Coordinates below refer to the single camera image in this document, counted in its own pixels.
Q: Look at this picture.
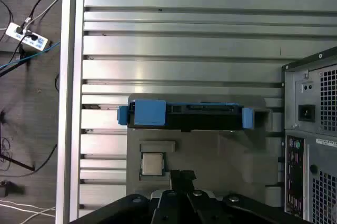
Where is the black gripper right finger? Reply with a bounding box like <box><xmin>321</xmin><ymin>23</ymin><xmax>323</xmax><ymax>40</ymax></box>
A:
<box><xmin>181</xmin><ymin>170</ymin><xmax>313</xmax><ymax>224</ymax></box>

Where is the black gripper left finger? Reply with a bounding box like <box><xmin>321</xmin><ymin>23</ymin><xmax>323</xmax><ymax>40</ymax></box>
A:
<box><xmin>68</xmin><ymin>170</ymin><xmax>185</xmax><ymax>224</ymax></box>

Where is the hard disk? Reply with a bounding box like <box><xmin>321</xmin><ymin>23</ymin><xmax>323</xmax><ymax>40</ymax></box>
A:
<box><xmin>117</xmin><ymin>99</ymin><xmax>255</xmax><ymax>133</ymax></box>

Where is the silver CPU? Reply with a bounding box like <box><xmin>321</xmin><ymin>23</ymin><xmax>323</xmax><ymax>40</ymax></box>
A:
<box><xmin>142</xmin><ymin>152</ymin><xmax>166</xmax><ymax>176</ymax></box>

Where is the grey parts rack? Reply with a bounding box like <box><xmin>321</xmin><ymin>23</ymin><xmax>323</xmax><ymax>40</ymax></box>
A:
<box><xmin>126</xmin><ymin>93</ymin><xmax>275</xmax><ymax>202</ymax></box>

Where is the black PC case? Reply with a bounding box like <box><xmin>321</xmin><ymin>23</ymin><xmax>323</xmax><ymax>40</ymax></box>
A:
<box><xmin>281</xmin><ymin>46</ymin><xmax>337</xmax><ymax>224</ymax></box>

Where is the small black floor block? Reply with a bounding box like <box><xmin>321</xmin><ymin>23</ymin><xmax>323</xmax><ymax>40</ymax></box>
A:
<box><xmin>0</xmin><ymin>180</ymin><xmax>26</xmax><ymax>197</ymax></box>

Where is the white power strip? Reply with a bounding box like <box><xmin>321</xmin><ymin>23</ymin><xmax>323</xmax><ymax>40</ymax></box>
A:
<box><xmin>5</xmin><ymin>22</ymin><xmax>49</xmax><ymax>52</ymax></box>

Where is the thin black floor cable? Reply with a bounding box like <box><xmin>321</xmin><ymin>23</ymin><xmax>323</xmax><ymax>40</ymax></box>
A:
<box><xmin>0</xmin><ymin>143</ymin><xmax>58</xmax><ymax>179</ymax></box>

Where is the white floor cable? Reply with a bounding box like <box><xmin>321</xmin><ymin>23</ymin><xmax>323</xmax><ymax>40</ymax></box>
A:
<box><xmin>0</xmin><ymin>199</ymin><xmax>56</xmax><ymax>224</ymax></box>

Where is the blue floor cable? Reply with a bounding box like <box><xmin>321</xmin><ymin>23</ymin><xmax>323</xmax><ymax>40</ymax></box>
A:
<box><xmin>0</xmin><ymin>40</ymin><xmax>62</xmax><ymax>74</ymax></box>

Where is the grey floor cable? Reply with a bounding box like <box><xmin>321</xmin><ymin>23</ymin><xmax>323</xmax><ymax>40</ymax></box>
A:
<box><xmin>25</xmin><ymin>0</ymin><xmax>64</xmax><ymax>26</ymax></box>

